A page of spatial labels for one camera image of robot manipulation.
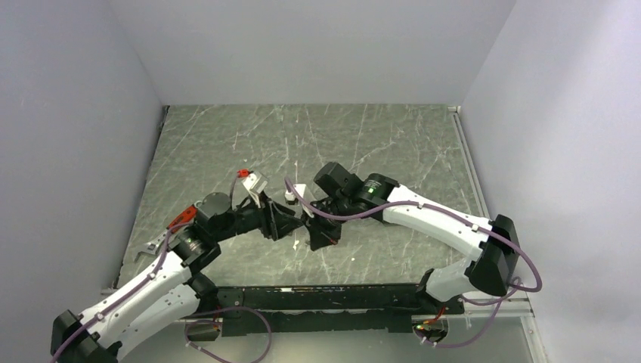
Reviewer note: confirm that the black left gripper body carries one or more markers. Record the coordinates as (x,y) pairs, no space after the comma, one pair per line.
(247,218)

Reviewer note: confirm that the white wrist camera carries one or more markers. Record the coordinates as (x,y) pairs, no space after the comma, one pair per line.
(299,194)
(254,184)

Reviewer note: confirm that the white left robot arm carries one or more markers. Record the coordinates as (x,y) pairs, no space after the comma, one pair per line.
(172,286)

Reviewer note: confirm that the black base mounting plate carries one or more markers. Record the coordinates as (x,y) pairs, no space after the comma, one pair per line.
(392,307)

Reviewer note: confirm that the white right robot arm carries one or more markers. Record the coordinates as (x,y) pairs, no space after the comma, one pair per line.
(489,247)

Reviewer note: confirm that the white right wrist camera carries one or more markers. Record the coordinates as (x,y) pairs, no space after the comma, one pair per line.
(299,194)

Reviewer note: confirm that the adjustable wrench red handle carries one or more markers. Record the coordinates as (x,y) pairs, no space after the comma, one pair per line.
(159,245)

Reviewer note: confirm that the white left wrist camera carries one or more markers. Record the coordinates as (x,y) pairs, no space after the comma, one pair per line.
(254,184)

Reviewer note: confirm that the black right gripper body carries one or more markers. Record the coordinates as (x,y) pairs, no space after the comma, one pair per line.
(337,206)

